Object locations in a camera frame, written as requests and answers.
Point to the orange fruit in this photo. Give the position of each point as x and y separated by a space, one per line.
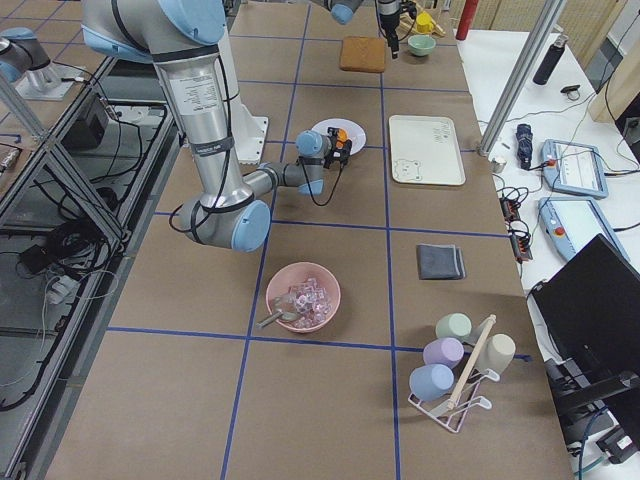
341 138

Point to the far teach pendant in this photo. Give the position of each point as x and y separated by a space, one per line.
573 168

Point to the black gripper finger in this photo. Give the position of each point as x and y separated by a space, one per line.
393 43

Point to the black laptop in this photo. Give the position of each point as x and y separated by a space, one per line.
591 309

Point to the metal scoop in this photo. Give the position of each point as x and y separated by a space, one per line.
283 309

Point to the small metal cup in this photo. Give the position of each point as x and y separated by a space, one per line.
498 164

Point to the aluminium frame post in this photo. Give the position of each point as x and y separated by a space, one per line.
532 47

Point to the clear ice cubes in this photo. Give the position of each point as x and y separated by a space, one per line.
313 303

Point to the purple cup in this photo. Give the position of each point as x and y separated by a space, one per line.
447 351

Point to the folded dark blue umbrella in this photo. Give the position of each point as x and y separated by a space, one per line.
524 139

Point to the teach pendant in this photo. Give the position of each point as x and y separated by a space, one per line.
573 168
572 222

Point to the blue cup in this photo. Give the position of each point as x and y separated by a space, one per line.
430 382

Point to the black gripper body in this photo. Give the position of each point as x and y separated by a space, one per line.
334 148
386 17

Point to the green bowl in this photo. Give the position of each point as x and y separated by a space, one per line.
421 45

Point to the black power strip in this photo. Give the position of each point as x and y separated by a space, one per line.
517 229

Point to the beige cup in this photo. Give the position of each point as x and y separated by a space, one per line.
497 354

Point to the near teach pendant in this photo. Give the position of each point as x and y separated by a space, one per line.
572 222

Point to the pink bowl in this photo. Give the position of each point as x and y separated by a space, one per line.
297 273

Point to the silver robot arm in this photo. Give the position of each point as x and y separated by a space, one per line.
343 11
181 40

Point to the black water bottle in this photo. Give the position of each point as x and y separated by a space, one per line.
550 60

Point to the red cylinder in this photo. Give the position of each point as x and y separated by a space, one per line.
466 19

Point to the white wire cup rack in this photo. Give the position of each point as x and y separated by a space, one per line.
450 410

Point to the cream bear tray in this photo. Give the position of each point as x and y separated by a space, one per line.
425 151

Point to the wooden cutting board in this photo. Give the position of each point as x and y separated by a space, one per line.
363 54

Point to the grey folded cloth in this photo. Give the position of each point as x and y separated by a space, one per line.
440 262

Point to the green cup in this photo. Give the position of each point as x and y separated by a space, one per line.
454 325

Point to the white round plate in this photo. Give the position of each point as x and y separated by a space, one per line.
354 131

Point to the yellow cup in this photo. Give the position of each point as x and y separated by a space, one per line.
424 23

